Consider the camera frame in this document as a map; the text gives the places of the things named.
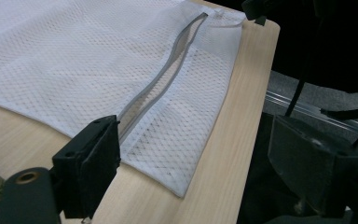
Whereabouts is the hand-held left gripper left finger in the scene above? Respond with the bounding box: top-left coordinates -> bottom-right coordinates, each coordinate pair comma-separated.
51,115 -> 121,220

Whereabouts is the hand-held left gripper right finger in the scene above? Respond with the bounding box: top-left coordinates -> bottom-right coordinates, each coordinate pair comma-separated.
267,115 -> 358,218

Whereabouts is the white mesh laundry bag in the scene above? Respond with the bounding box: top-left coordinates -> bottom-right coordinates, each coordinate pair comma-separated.
0,0 -> 246,199

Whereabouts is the black tripod stand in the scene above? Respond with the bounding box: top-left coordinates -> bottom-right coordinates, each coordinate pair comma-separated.
241,0 -> 358,120

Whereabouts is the metal floor rail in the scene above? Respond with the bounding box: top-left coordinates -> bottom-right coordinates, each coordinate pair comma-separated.
264,89 -> 358,133

